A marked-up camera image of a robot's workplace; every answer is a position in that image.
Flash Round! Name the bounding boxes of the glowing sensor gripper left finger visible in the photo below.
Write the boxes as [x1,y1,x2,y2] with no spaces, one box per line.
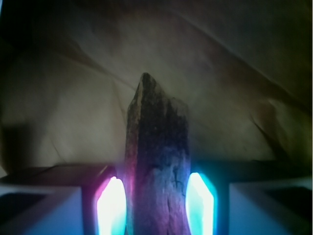
[0,164,127,235]

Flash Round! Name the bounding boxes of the brown paper bag tray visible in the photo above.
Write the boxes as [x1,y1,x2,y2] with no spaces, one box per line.
[0,0,313,172]

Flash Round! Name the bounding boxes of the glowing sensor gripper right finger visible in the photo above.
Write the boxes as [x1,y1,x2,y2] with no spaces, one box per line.
[185,160,313,235]

